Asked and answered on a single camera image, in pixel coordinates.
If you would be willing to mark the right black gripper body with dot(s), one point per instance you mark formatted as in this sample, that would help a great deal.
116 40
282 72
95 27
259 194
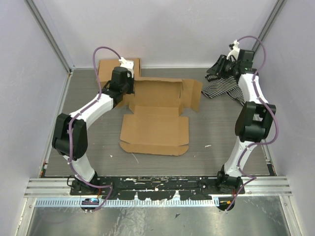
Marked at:
225 67

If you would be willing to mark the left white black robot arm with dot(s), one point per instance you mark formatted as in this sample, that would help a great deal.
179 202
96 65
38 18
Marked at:
70 138

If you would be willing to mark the aluminium front rail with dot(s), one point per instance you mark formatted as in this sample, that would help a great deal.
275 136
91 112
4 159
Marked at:
261 186

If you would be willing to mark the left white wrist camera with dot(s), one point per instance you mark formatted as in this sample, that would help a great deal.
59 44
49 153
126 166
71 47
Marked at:
128 64

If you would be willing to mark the white slotted cable duct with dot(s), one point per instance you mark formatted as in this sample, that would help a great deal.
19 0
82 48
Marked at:
94 202

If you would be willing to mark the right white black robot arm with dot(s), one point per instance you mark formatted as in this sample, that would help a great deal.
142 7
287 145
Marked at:
254 121

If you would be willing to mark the brown cardboard box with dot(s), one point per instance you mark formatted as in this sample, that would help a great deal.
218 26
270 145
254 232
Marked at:
106 67
156 124

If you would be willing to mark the striped black white cloth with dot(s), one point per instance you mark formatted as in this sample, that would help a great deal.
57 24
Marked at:
222 86

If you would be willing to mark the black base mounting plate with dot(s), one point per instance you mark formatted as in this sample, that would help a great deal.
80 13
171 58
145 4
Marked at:
153 188

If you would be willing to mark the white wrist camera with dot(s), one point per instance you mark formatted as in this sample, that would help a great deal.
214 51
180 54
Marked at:
234 51
128 64

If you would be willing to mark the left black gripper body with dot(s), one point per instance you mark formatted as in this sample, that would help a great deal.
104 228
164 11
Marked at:
128 88

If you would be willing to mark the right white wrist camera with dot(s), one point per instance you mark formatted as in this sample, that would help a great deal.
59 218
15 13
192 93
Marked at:
234 51

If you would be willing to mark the aluminium corner post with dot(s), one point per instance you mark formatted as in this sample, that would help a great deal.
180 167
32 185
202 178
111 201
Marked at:
48 34
271 19

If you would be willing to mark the left aluminium corner post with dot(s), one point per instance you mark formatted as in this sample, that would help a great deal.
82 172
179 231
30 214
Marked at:
48 34

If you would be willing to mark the right aluminium corner post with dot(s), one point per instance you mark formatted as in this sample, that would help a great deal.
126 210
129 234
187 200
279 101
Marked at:
271 19

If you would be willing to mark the folded brown cardboard box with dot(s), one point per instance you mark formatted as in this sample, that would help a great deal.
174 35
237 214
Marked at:
106 67

